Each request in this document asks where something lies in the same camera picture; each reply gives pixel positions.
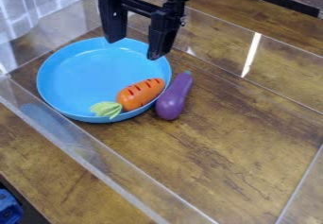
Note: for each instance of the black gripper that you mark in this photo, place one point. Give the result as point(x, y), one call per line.
point(166, 22)

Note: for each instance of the blue round plastic tray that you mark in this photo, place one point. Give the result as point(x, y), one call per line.
point(89, 71)

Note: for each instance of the orange toy carrot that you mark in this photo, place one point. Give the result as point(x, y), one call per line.
point(134, 97)

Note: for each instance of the purple toy eggplant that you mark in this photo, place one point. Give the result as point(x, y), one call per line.
point(170, 103)

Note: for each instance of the white sheer curtain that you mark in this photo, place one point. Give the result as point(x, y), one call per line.
point(21, 15)

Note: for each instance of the blue object at corner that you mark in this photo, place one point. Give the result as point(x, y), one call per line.
point(11, 211)

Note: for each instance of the clear acrylic enclosure wall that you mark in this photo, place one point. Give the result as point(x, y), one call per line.
point(239, 161)

